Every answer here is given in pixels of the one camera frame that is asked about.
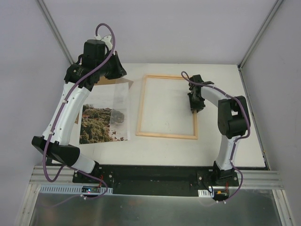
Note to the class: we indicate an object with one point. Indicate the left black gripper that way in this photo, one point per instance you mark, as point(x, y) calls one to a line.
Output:
point(117, 66)

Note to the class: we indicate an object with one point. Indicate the white cable duct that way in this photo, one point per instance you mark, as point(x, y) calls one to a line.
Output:
point(206, 193)
point(67, 189)

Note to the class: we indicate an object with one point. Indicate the right aluminium corner post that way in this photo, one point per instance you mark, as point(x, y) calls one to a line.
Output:
point(266, 22)

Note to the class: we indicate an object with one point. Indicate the aluminium front rail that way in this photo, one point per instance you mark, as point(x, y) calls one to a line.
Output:
point(38, 177)

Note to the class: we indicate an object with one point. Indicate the aluminium corner post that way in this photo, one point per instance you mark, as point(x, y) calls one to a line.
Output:
point(55, 31)
point(266, 22)

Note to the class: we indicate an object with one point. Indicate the clear acrylic sheet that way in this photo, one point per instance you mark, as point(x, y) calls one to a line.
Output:
point(120, 112)

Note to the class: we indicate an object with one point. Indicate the light wooden picture frame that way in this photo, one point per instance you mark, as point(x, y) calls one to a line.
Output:
point(141, 106)

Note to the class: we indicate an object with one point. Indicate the landscape photo print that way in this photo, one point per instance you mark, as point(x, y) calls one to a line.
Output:
point(94, 125)

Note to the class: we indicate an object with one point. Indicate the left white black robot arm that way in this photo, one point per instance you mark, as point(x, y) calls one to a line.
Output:
point(98, 60)

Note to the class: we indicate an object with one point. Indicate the left aluminium corner post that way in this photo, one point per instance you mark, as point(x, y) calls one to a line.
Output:
point(55, 31)

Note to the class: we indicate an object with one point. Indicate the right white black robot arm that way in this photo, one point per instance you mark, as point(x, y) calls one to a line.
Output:
point(233, 123)

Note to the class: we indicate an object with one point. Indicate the right white cable duct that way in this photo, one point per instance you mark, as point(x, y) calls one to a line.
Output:
point(206, 193)

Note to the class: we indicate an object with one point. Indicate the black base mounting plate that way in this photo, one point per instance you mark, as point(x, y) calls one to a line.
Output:
point(183, 181)

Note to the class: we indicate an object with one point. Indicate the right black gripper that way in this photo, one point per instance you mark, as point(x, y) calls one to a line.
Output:
point(196, 101)

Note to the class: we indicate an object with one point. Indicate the left white cable duct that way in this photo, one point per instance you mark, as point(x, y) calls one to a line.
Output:
point(67, 189)

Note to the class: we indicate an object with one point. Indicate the brown backing board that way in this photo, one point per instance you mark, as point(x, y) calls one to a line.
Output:
point(101, 96)

